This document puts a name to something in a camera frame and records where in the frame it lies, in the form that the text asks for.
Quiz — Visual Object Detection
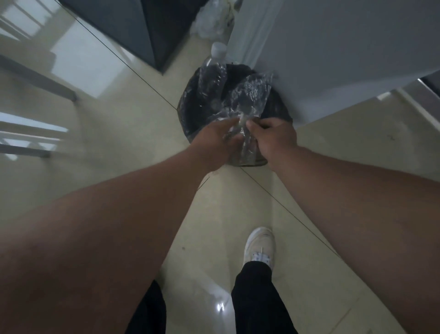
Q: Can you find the person's right hand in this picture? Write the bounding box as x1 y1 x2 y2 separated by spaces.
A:
246 117 298 171

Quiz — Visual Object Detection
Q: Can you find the person's left hand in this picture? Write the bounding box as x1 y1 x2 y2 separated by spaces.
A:
189 117 245 171

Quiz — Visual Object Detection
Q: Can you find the clear plastic bag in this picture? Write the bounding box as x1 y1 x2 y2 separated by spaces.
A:
206 73 274 165
190 0 241 40

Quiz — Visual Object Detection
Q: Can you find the person's left forearm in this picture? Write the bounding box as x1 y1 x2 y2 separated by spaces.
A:
0 146 211 334

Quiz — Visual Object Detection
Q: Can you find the person's right forearm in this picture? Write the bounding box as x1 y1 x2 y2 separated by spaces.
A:
272 146 440 334

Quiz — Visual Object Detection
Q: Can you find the black trash bin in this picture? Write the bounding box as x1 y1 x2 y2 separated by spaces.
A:
177 63 293 167

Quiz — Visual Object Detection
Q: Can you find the clear plastic water bottle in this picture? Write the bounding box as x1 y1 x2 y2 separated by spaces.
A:
197 42 228 114

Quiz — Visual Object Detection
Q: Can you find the crumpled clear plastic bag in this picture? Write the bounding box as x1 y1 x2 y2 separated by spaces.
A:
190 0 241 40

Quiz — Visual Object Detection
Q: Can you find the white sneaker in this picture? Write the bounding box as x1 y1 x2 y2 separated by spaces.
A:
243 227 276 272

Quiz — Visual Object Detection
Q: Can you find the white table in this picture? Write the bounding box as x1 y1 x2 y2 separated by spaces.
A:
225 0 440 129

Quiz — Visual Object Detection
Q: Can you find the dark grey cabinet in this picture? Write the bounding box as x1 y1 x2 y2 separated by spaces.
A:
58 0 210 73

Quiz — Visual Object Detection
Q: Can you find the person's black trouser leg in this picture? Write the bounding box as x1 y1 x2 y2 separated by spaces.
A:
125 280 167 334
231 261 299 334

